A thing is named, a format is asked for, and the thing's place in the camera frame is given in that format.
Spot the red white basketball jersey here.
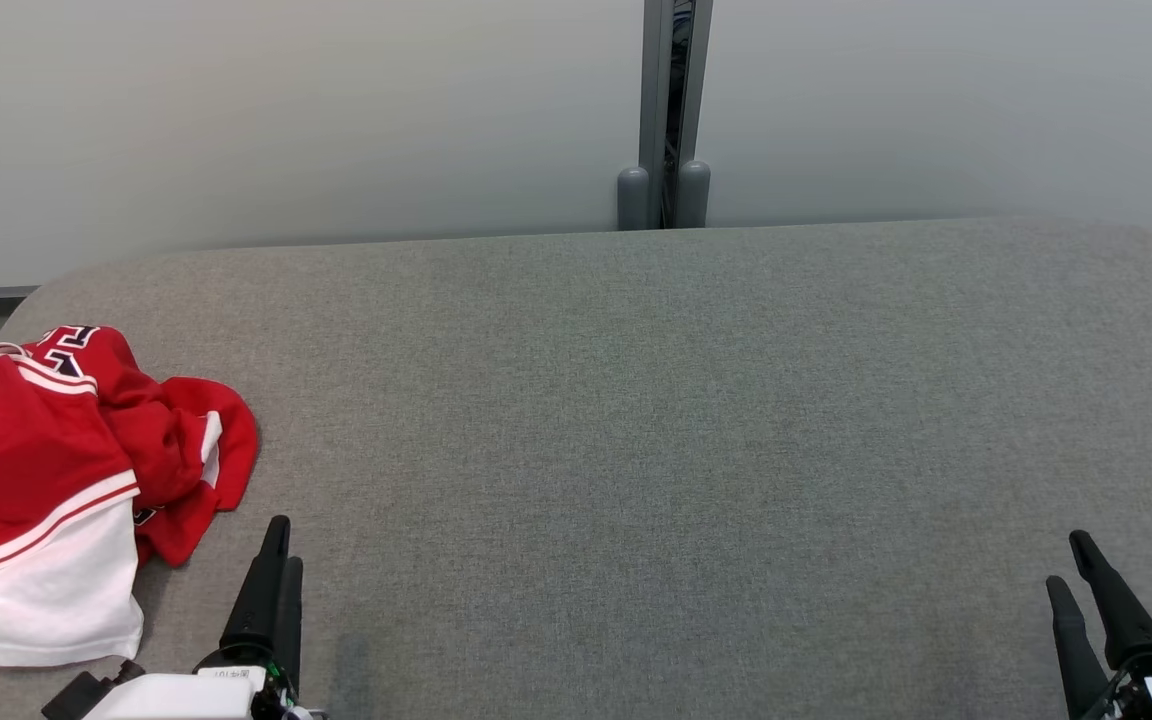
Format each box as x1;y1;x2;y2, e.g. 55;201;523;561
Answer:
0;325;147;668

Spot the grey cylindrical post bumper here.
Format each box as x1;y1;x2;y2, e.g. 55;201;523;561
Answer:
677;160;712;230
617;165;651;232

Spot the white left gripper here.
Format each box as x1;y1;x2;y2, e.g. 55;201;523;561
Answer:
84;516;304;720

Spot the grey metal partition post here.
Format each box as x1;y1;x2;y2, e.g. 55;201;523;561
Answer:
639;0;714;230

